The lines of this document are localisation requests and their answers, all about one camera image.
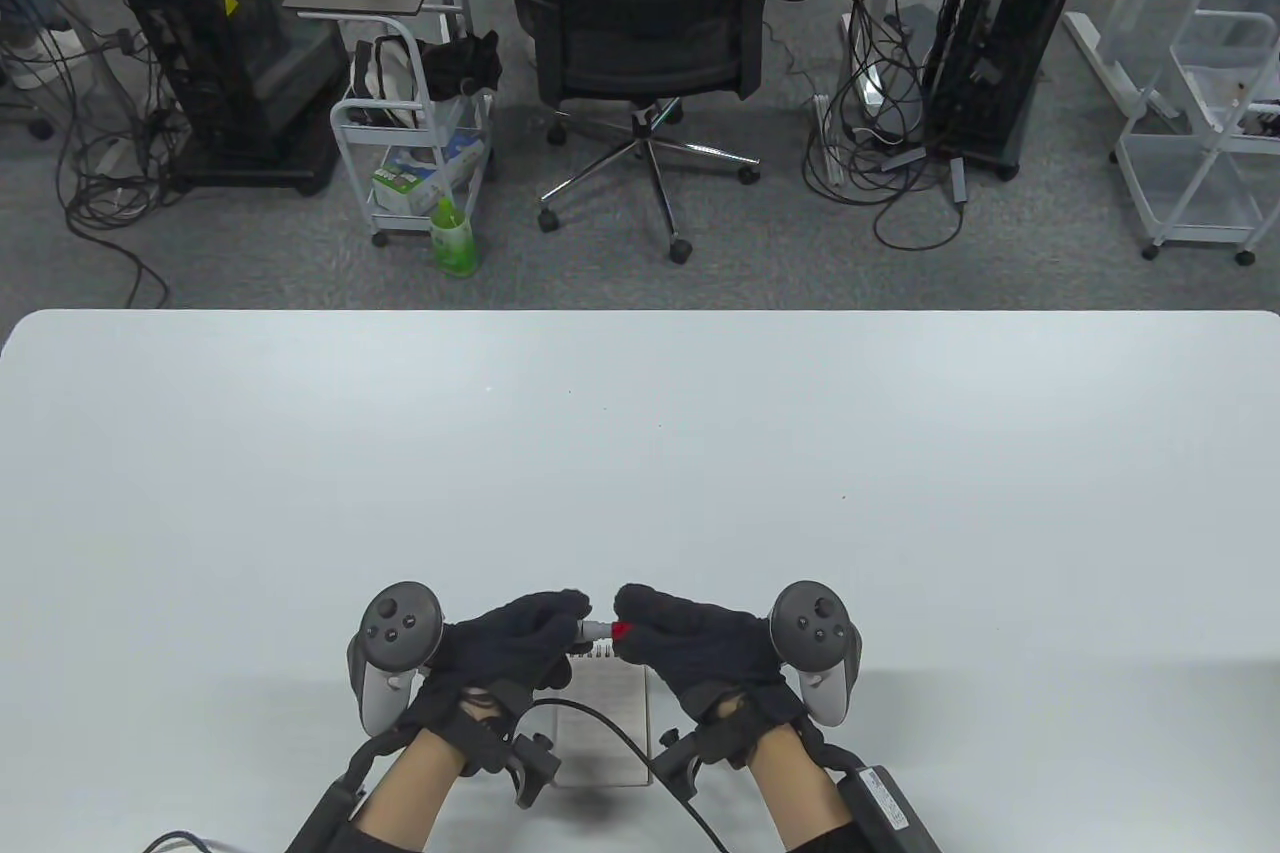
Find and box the person's left hand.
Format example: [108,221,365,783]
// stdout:
[403,589,594,779]

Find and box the person's right hand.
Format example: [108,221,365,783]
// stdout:
[611,582,829,766]

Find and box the white spiral notebook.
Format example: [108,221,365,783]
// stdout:
[545,643,654,788]

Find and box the person's left forearm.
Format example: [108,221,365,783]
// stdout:
[348,726,471,853]

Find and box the person's right forearm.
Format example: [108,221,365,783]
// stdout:
[748,738,863,853]

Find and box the grey handheld controller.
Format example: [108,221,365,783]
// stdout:
[767,578,864,728]
[346,580,447,739]

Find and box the black labelled wrist box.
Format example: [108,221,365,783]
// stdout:
[833,761,943,853]
[285,758,373,853]

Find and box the green plastic bottle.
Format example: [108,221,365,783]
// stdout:
[431,198,479,278]

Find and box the white rolling cart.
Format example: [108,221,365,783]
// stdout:
[1110,0,1280,267]
[330,15,496,249]

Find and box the green white carton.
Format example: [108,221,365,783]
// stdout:
[372,148,451,215]

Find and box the blue white packet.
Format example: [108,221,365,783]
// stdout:
[440,128,487,186]

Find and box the white power strip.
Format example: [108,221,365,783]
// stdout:
[814,93,847,186]

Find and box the black white backpack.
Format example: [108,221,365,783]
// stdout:
[348,36,423,130]

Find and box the black cloth bag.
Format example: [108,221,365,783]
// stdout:
[420,30,503,101]

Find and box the black grey computer tower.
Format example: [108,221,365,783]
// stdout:
[925,0,1091,184]

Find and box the black glass computer tower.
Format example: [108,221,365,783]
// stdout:
[118,0,341,197]

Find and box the white desk foot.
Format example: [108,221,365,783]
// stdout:
[1063,11,1179,126]

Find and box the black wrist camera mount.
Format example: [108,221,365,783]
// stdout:
[653,726,716,799]
[498,731,564,810]

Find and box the black braided cable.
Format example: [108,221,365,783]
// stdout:
[540,698,731,853]

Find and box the grey cable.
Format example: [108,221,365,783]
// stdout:
[140,830,251,853]

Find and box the tangle of black cables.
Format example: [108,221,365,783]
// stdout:
[55,23,193,309]
[780,0,976,252]

